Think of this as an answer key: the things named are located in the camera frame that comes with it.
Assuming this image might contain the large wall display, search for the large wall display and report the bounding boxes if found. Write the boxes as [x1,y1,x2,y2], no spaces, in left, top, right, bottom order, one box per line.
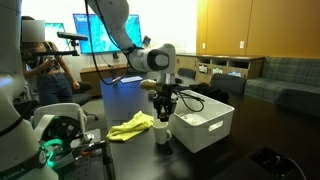
[72,13,144,55]

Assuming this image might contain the black camera bar on stand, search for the black camera bar on stand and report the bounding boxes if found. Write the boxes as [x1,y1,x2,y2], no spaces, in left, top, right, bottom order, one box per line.
[33,31,90,58]

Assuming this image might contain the white paper sheet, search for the white paper sheet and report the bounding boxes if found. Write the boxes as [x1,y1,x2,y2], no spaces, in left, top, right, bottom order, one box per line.
[119,75,144,84]

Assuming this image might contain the yellow microfiber cloth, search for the yellow microfiber cloth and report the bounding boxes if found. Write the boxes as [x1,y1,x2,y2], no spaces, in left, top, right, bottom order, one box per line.
[106,110,155,142]

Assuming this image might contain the table cable outlet box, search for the table cable outlet box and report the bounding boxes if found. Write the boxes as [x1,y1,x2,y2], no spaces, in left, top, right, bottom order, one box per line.
[250,146,308,180]

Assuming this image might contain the black swivel office chair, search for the black swivel office chair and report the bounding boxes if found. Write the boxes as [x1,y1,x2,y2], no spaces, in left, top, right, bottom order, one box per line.
[64,81,100,122]

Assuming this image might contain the person in dark top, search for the person in dark top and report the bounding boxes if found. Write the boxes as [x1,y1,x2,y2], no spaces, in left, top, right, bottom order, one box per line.
[20,14,81,106]

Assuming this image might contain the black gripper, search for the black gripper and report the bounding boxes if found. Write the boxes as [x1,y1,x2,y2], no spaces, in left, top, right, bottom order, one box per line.
[153,84,178,118]

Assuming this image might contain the green plaid sofa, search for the green plaid sofa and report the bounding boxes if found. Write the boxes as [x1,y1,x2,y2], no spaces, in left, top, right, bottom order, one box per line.
[244,56,320,116]

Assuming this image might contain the dark grey table chair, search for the dark grey table chair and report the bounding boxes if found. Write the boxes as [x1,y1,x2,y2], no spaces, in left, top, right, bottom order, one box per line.
[177,67,198,80]
[209,73,247,95]

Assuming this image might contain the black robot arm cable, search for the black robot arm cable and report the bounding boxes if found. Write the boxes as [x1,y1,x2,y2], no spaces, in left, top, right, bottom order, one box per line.
[83,0,132,86]

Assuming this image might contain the white plastic storage box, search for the white plastic storage box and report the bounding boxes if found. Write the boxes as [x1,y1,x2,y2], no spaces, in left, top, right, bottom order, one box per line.
[168,89,235,154]

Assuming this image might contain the white cup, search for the white cup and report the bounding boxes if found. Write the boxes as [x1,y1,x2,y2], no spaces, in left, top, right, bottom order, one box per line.
[152,119,173,145]

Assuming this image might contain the tan wrist mount block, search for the tan wrist mount block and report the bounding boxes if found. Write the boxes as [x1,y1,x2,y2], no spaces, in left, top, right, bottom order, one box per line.
[139,79,158,90]

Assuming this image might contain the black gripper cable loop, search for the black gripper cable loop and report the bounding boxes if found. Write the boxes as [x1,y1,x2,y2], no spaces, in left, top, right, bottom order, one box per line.
[175,89,206,114]

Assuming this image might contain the low wooden media console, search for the low wooden media console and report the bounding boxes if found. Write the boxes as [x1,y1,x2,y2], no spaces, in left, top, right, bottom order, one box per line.
[79,63,134,98]

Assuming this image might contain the wooden shelf cabinet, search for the wooden shelf cabinet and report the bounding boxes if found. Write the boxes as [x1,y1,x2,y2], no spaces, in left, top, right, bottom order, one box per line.
[174,53,266,84]

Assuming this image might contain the small grey cup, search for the small grey cup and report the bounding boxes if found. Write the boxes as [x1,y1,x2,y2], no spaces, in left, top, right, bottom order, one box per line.
[147,89,157,101]

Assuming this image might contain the black mounting plate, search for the black mounting plate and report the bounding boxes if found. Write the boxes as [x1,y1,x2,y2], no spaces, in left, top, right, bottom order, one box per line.
[54,128,116,180]

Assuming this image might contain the small lit monitor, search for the small lit monitor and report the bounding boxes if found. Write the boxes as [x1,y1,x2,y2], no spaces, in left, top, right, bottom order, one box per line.
[44,22,68,53]

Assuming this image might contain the black garment pile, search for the black garment pile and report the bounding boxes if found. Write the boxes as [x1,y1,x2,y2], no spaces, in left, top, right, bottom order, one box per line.
[189,82,230,105]

